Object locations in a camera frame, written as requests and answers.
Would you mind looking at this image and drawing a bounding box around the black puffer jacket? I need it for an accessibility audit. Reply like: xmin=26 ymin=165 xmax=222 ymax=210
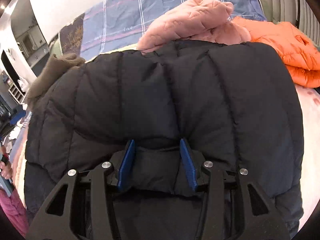
xmin=24 ymin=41 xmax=304 ymax=239

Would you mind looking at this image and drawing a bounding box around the person's left hand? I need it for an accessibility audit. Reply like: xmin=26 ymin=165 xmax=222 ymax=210
xmin=1 ymin=145 xmax=13 ymax=179

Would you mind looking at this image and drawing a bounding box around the grey-brown fleece garment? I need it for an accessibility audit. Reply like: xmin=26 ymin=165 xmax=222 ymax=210
xmin=25 ymin=53 xmax=85 ymax=111

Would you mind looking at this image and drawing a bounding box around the white shelf unit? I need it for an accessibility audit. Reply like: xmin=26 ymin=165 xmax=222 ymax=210
xmin=8 ymin=83 xmax=25 ymax=105

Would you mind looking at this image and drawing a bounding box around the cream printed blanket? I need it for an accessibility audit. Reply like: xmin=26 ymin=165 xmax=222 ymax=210
xmin=10 ymin=42 xmax=320 ymax=230

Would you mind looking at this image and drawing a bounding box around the dark floral pillow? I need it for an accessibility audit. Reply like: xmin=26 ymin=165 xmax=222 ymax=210
xmin=59 ymin=13 xmax=85 ymax=56

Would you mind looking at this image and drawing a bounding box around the pink quilted jacket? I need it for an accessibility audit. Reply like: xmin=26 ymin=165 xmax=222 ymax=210
xmin=137 ymin=0 xmax=251 ymax=53

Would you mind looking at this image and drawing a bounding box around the blue plaid duvet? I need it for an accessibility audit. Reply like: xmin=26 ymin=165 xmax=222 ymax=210
xmin=79 ymin=0 xmax=266 ymax=60

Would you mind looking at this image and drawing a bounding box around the orange puffer jacket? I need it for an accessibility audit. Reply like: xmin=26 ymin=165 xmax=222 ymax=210
xmin=233 ymin=17 xmax=320 ymax=88

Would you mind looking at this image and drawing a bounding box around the arched wall mirror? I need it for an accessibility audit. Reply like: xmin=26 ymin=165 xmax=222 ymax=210
xmin=11 ymin=0 xmax=50 ymax=76

